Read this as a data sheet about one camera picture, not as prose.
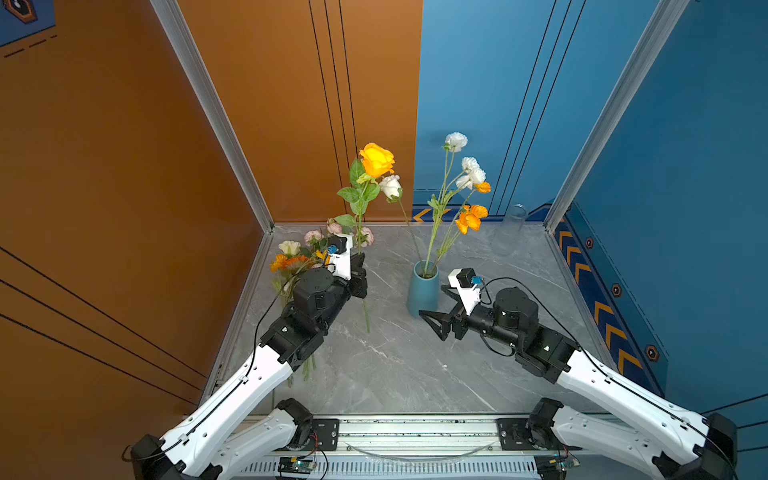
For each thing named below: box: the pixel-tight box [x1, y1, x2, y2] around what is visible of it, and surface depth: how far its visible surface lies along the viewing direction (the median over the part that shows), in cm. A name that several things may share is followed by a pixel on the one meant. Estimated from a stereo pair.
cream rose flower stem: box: [278, 240, 301, 258], surface depth 108 cm
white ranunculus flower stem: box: [423, 132, 486, 277], surface depth 79 cm
